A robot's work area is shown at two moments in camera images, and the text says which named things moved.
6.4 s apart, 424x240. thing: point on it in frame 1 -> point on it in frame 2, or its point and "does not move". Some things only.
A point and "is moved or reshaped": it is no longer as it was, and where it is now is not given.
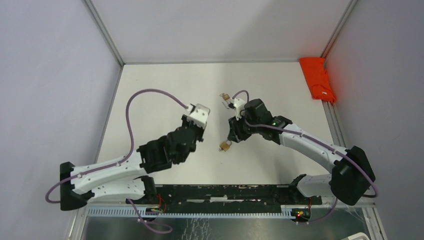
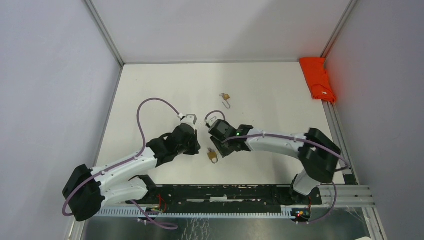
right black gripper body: [241, 129] -> [223, 148]
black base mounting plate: [221, 195] does not move
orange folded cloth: [317, 78] does not move
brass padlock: [225, 146] is moved or reshaped
